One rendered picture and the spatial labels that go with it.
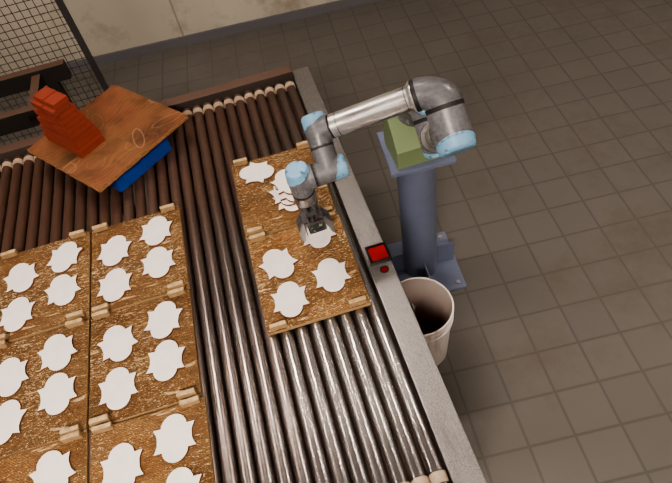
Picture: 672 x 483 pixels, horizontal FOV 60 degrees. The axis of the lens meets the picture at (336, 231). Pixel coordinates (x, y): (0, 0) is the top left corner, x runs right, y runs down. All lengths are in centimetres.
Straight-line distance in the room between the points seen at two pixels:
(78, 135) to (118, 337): 91
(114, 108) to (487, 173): 208
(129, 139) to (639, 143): 284
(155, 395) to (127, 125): 125
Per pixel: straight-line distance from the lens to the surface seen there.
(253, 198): 230
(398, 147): 232
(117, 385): 201
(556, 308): 305
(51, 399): 210
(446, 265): 313
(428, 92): 172
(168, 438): 186
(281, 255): 207
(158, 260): 223
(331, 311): 192
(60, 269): 240
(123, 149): 259
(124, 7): 511
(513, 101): 409
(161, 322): 206
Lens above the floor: 255
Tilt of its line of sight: 50 degrees down
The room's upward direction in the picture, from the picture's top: 12 degrees counter-clockwise
